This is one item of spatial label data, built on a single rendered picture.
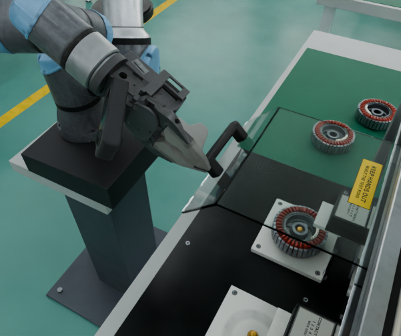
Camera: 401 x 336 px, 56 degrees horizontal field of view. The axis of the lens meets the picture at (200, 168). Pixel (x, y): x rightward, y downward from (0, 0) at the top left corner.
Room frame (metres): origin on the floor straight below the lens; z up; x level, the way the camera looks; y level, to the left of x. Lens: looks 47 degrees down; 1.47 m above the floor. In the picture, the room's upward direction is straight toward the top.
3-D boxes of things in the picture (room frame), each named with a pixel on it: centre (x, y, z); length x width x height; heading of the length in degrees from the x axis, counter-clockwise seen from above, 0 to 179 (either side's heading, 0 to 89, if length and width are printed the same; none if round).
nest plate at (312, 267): (0.45, -0.21, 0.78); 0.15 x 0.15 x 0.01; 61
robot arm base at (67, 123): (0.77, 0.30, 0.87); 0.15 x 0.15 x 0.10
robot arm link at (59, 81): (0.77, 0.30, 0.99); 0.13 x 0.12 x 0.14; 82
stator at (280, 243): (0.45, -0.21, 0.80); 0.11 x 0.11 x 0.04
